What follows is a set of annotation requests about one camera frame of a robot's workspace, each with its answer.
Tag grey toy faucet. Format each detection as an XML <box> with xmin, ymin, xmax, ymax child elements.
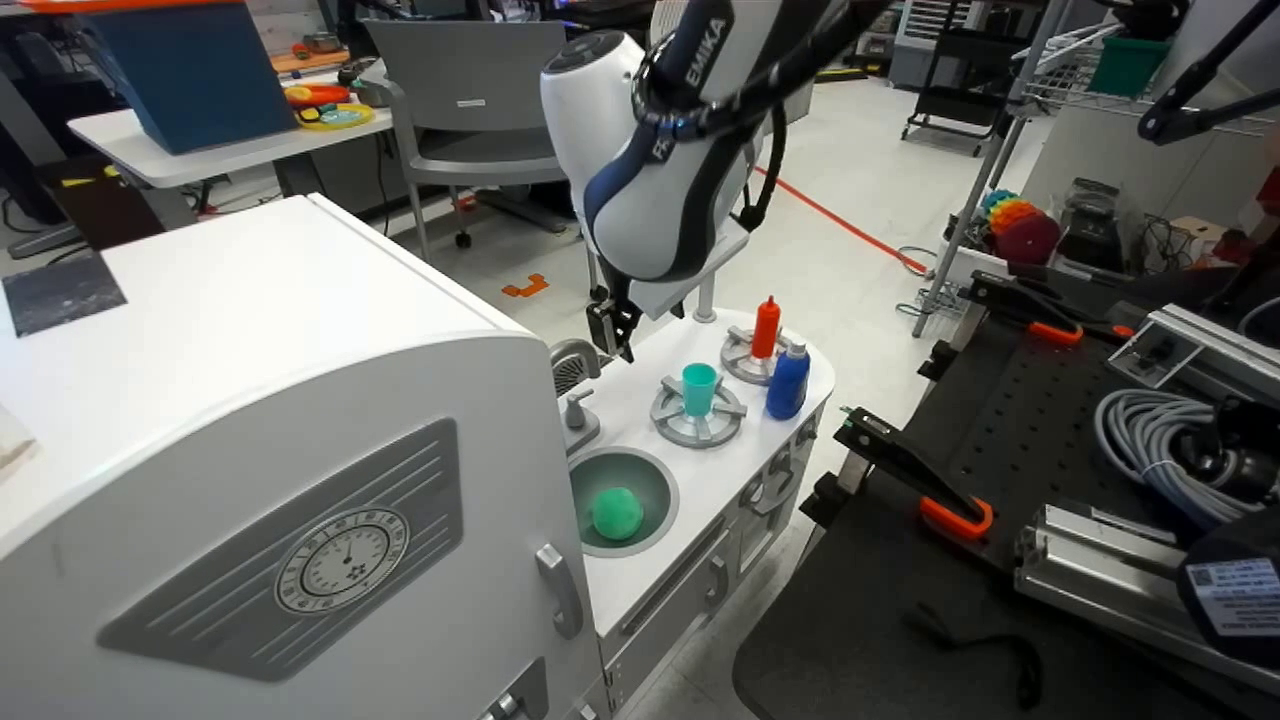
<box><xmin>554</xmin><ymin>341</ymin><xmax>603</xmax><ymax>451</ymax></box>

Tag black orange clamp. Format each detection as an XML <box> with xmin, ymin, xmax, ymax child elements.
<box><xmin>802</xmin><ymin>406</ymin><xmax>996</xmax><ymax>542</ymax></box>
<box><xmin>965</xmin><ymin>273</ymin><xmax>1133</xmax><ymax>347</ymax></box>

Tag red ketchup bottle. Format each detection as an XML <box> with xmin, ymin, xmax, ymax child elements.
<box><xmin>754</xmin><ymin>296</ymin><xmax>781</xmax><ymax>361</ymax></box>

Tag green sink bowl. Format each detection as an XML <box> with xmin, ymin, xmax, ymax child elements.
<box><xmin>571</xmin><ymin>451</ymin><xmax>677</xmax><ymax>556</ymax></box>

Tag white toy kitchen counter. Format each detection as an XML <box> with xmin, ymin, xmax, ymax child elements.
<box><xmin>567</xmin><ymin>307</ymin><xmax>833</xmax><ymax>715</ymax></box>

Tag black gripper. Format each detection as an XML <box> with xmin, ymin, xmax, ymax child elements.
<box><xmin>590</xmin><ymin>275</ymin><xmax>640</xmax><ymax>361</ymax></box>

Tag aluminium extrusion rail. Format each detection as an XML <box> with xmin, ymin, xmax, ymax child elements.
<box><xmin>1014</xmin><ymin>502</ymin><xmax>1280</xmax><ymax>697</ymax></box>

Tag grey vertical pole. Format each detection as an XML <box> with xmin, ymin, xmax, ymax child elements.
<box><xmin>691</xmin><ymin>273</ymin><xmax>717</xmax><ymax>325</ymax></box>

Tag grey office chair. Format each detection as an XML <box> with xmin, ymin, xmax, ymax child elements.
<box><xmin>368</xmin><ymin>18</ymin><xmax>567</xmax><ymax>240</ymax></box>

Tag grey front burner grate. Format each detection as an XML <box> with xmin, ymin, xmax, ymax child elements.
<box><xmin>647</xmin><ymin>374</ymin><xmax>750</xmax><ymax>451</ymax></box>

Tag grey rear burner grate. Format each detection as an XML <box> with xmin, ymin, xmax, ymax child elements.
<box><xmin>722</xmin><ymin>329</ymin><xmax>802</xmax><ymax>382</ymax></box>

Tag orange floor cable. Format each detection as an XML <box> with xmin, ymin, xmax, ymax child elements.
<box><xmin>763</xmin><ymin>172</ymin><xmax>934</xmax><ymax>279</ymax></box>

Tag blue can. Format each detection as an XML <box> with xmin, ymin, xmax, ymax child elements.
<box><xmin>763</xmin><ymin>344</ymin><xmax>814</xmax><ymax>419</ymax></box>

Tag green ball in sink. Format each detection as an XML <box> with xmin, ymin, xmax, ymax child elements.
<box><xmin>590</xmin><ymin>489</ymin><xmax>643</xmax><ymax>542</ymax></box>

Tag black wire cart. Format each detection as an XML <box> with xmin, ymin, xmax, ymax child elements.
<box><xmin>902</xmin><ymin>0</ymin><xmax>1044</xmax><ymax>140</ymax></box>

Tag black orange clamp rear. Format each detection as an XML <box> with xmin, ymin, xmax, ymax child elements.
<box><xmin>965</xmin><ymin>273</ymin><xmax>1133</xmax><ymax>347</ymax></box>

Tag colourful toys on table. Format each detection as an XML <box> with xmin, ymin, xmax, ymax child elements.
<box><xmin>284</xmin><ymin>82</ymin><xmax>371</xmax><ymax>127</ymax></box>

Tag blue box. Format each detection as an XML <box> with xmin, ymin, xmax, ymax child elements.
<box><xmin>82</xmin><ymin>2</ymin><xmax>298</xmax><ymax>156</ymax></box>

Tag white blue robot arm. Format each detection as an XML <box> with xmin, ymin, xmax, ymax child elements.
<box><xmin>541</xmin><ymin>0</ymin><xmax>894</xmax><ymax>354</ymax></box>

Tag black orange clamp front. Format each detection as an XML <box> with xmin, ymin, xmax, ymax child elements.
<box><xmin>802</xmin><ymin>406</ymin><xmax>996</xmax><ymax>542</ymax></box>

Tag coiled grey cable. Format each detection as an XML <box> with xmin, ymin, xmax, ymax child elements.
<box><xmin>1091</xmin><ymin>382</ymin><xmax>1266</xmax><ymax>528</ymax></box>

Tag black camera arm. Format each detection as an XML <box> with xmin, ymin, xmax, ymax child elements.
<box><xmin>1136</xmin><ymin>0</ymin><xmax>1280</xmax><ymax>145</ymax></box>

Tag white table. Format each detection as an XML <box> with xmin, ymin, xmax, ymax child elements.
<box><xmin>66</xmin><ymin>71</ymin><xmax>402</xmax><ymax>193</ymax></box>

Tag grey burner grate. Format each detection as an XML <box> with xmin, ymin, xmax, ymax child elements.
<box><xmin>722</xmin><ymin>329</ymin><xmax>802</xmax><ymax>382</ymax></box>
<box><xmin>647</xmin><ymin>374</ymin><xmax>750</xmax><ymax>451</ymax></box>

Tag white toy fridge cabinet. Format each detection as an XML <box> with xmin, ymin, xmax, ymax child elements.
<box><xmin>0</xmin><ymin>196</ymin><xmax>603</xmax><ymax>720</ymax></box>

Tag teal plastic cup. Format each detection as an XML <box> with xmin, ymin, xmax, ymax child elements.
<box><xmin>679</xmin><ymin>363</ymin><xmax>722</xmax><ymax>414</ymax></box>

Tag orange object on floor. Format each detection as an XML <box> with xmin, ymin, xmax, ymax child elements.
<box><xmin>500</xmin><ymin>273</ymin><xmax>549</xmax><ymax>298</ymax></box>

